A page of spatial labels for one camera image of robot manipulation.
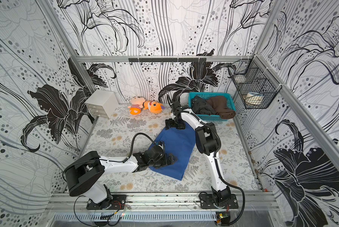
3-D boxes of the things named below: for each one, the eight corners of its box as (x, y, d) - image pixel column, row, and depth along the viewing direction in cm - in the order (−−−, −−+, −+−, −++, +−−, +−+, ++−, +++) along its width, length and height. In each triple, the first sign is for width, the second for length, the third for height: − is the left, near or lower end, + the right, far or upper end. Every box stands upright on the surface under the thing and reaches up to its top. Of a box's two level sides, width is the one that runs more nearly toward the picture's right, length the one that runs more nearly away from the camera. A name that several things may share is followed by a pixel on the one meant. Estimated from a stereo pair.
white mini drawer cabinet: (92, 115, 114) (83, 103, 103) (103, 101, 125) (96, 88, 114) (110, 119, 111) (103, 107, 101) (120, 103, 122) (115, 91, 112)
